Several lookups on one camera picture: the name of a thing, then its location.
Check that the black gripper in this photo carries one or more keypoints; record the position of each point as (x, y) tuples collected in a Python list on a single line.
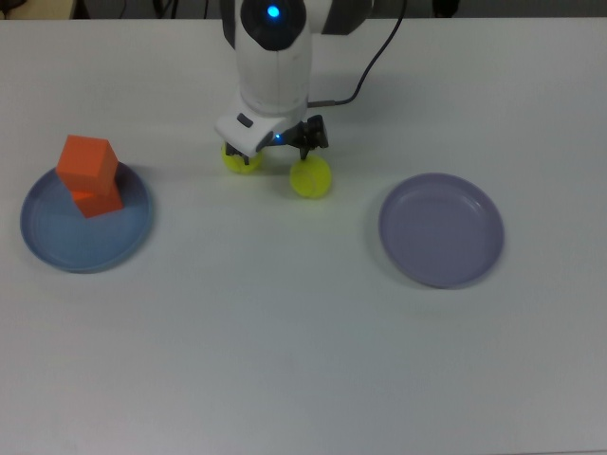
[(290, 135)]

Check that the yellow tennis ball HEAD print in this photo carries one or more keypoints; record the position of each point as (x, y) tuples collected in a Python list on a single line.
[(237, 167)]

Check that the plain yellow tennis ball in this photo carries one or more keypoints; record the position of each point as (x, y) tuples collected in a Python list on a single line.
[(310, 180)]

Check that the orange cube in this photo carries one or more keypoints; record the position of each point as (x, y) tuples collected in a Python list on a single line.
[(85, 161), (97, 204)]

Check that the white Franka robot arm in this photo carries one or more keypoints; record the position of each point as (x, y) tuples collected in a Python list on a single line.
[(275, 71)]

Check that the purple plate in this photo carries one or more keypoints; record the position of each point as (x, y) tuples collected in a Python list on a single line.
[(441, 232)]

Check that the blue plate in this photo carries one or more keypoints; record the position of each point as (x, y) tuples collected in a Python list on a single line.
[(80, 242)]

